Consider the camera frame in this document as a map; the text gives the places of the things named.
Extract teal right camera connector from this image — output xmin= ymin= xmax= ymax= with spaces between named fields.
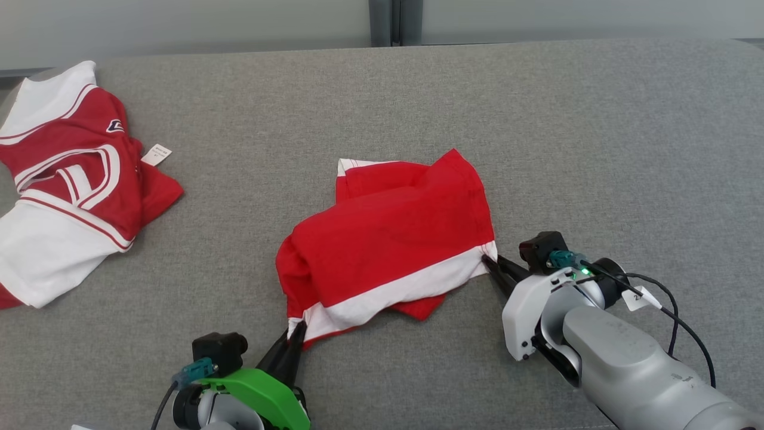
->
xmin=548 ymin=251 xmax=593 ymax=277

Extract white paper cable tag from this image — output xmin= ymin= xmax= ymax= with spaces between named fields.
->
xmin=621 ymin=287 xmax=663 ymax=312

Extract grey vertical wall post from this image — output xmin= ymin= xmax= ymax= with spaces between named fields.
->
xmin=369 ymin=0 xmax=423 ymax=47

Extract thin black looped cable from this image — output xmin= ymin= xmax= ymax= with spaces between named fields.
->
xmin=624 ymin=273 xmax=680 ymax=358

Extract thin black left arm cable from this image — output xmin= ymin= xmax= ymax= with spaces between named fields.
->
xmin=149 ymin=382 xmax=180 ymax=430

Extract red and white striped jersey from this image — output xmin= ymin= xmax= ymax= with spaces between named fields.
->
xmin=0 ymin=60 xmax=184 ymax=310

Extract thin black cable with tag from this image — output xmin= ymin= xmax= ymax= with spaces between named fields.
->
xmin=582 ymin=261 xmax=717 ymax=390

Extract teal left camera connector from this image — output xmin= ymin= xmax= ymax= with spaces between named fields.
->
xmin=172 ymin=358 xmax=217 ymax=390

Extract teal camera connector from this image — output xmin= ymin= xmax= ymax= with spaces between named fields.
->
xmin=548 ymin=251 xmax=593 ymax=277
xmin=172 ymin=358 xmax=217 ymax=390

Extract red shorts with white band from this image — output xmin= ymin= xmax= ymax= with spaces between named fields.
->
xmin=276 ymin=148 xmax=498 ymax=350

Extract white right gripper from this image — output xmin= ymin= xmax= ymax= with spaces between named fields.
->
xmin=482 ymin=256 xmax=592 ymax=362

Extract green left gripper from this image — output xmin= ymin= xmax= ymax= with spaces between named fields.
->
xmin=200 ymin=321 xmax=311 ymax=430

